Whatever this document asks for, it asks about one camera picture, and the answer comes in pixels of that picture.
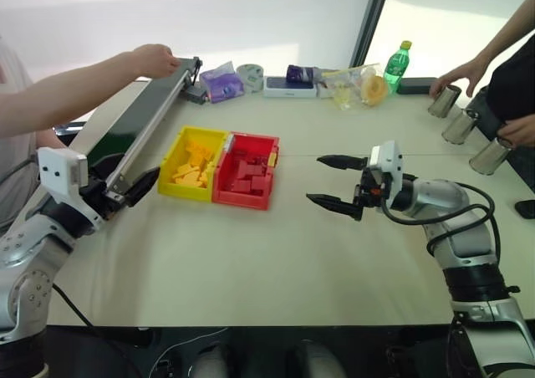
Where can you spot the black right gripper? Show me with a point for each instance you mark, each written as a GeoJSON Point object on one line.
{"type": "Point", "coordinates": [370, 192]}

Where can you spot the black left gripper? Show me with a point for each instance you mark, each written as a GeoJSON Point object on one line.
{"type": "Point", "coordinates": [98, 202]}

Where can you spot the shiny metal cup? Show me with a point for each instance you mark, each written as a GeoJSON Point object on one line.
{"type": "Point", "coordinates": [460, 126]}
{"type": "Point", "coordinates": [444, 102]}
{"type": "Point", "coordinates": [489, 157]}

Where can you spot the black-clothed person's right forearm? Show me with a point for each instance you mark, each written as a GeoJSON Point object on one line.
{"type": "Point", "coordinates": [507, 31]}

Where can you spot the grey-shirted person's left forearm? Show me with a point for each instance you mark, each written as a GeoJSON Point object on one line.
{"type": "Point", "coordinates": [71, 93]}

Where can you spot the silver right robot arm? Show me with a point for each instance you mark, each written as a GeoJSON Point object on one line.
{"type": "Point", "coordinates": [464, 236]}

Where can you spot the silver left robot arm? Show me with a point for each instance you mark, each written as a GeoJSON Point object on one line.
{"type": "Point", "coordinates": [25, 252]}

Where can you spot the green conveyor belt unit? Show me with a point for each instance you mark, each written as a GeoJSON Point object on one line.
{"type": "Point", "coordinates": [138, 106]}

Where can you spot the grey-shirted person's left hand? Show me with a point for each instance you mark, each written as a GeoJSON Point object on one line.
{"type": "Point", "coordinates": [156, 61]}

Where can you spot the black-clothed person's right hand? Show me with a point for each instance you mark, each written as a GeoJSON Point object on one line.
{"type": "Point", "coordinates": [470, 72]}

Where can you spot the black-clothed person's left hand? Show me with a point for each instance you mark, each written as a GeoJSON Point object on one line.
{"type": "Point", "coordinates": [522, 133]}

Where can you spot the yellow plastic bin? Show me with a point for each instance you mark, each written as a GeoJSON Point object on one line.
{"type": "Point", "coordinates": [184, 190]}

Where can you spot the yellow block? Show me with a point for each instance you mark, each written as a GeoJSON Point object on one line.
{"type": "Point", "coordinates": [190, 175]}

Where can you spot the red block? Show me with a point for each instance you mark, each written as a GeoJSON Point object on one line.
{"type": "Point", "coordinates": [244, 184]}
{"type": "Point", "coordinates": [250, 168]}

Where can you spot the red plastic bin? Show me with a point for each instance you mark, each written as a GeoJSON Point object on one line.
{"type": "Point", "coordinates": [238, 198]}

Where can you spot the clear plastic bag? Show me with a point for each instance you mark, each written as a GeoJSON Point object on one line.
{"type": "Point", "coordinates": [344, 87]}

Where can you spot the white flat box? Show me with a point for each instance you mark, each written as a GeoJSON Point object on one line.
{"type": "Point", "coordinates": [288, 89]}

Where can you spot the purple foil packet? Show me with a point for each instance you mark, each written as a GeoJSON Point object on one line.
{"type": "Point", "coordinates": [301, 73]}

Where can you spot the flat black case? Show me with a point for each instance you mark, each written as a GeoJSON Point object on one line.
{"type": "Point", "coordinates": [418, 86]}

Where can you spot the purple plastic bag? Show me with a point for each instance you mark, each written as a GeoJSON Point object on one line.
{"type": "Point", "coordinates": [221, 85]}

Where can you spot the green plastic soda bottle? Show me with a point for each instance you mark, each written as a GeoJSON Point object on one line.
{"type": "Point", "coordinates": [397, 68]}

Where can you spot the grey-shirted person's torso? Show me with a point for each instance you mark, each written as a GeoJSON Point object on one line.
{"type": "Point", "coordinates": [14, 173]}

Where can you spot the grey round tape roll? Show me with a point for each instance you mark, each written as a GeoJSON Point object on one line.
{"type": "Point", "coordinates": [250, 78]}

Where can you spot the black-clothed person's torso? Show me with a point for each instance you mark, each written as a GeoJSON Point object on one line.
{"type": "Point", "coordinates": [516, 85]}

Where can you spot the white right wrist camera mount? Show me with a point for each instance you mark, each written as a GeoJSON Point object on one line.
{"type": "Point", "coordinates": [386, 154]}

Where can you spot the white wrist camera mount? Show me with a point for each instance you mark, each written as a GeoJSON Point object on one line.
{"type": "Point", "coordinates": [386, 154]}
{"type": "Point", "coordinates": [58, 169]}

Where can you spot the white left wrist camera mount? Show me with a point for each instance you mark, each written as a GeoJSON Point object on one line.
{"type": "Point", "coordinates": [58, 169]}

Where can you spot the dark window frame post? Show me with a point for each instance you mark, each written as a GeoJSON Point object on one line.
{"type": "Point", "coordinates": [370, 18]}

